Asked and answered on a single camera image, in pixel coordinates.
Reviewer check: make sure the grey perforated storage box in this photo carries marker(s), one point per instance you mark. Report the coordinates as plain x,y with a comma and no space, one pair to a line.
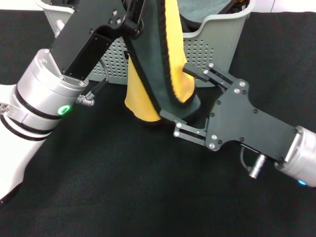
217,37

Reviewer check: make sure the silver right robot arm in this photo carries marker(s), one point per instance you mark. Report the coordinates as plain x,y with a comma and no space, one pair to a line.
301,155

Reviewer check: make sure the grey yellow towel black trim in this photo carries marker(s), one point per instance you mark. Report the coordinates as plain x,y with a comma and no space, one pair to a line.
150,61

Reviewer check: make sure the small orange object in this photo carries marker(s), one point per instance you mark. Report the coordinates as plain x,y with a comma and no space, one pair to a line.
239,2

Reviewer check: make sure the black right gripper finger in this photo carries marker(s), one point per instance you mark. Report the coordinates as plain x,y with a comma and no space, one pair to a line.
217,76
190,133

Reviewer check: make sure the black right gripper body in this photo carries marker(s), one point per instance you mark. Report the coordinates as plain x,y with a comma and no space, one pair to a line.
237,118

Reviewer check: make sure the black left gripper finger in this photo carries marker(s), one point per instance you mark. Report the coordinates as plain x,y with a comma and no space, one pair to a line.
133,27
137,8

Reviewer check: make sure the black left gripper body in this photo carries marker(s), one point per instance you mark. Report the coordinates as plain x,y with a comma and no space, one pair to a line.
81,37

